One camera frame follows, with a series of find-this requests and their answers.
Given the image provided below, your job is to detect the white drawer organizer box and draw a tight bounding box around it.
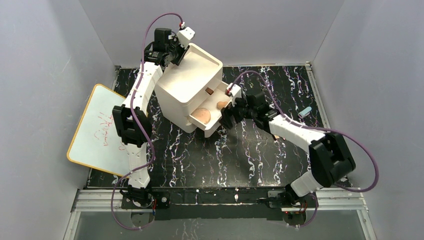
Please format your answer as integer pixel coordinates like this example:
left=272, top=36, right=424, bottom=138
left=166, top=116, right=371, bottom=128
left=154, top=43, right=223, bottom=133

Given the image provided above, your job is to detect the beige makeup sponge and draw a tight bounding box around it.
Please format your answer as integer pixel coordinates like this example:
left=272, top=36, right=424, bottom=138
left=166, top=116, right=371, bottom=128
left=216, top=101, right=229, bottom=110

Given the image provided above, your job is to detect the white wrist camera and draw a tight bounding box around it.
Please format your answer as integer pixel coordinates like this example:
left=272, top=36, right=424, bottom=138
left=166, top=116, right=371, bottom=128
left=176, top=27, right=196, bottom=49
left=225, top=83, right=242, bottom=106

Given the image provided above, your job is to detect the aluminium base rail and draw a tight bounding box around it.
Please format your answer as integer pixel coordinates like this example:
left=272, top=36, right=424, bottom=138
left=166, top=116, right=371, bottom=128
left=64, top=187, right=376, bottom=240

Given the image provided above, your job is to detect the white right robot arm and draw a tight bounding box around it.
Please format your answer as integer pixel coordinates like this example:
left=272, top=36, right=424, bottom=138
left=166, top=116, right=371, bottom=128
left=219, top=93, right=356, bottom=201

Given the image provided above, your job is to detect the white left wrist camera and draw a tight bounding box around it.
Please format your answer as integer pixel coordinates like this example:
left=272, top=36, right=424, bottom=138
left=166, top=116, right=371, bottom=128
left=176, top=27, right=196, bottom=49

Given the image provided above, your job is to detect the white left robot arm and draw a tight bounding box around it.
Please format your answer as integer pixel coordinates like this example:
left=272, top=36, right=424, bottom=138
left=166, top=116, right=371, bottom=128
left=112, top=26, right=195, bottom=189

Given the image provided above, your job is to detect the round pink powder puff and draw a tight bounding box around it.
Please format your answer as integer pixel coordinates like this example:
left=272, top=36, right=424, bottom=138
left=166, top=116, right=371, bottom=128
left=191, top=107, right=211, bottom=125

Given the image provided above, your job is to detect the light blue small case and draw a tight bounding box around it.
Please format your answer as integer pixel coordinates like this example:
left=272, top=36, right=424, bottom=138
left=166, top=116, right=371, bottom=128
left=298, top=106, right=312, bottom=119

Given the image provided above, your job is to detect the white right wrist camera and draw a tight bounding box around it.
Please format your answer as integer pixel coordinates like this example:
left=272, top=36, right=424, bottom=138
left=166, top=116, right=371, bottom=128
left=225, top=83, right=242, bottom=106

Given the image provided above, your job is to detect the white drawer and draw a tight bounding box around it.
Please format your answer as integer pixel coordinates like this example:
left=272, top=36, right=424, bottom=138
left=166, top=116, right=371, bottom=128
left=187, top=89, right=231, bottom=138

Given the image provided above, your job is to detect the yellow-framed whiteboard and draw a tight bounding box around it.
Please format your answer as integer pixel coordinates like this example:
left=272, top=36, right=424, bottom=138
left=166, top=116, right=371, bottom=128
left=66, top=84, right=147, bottom=176

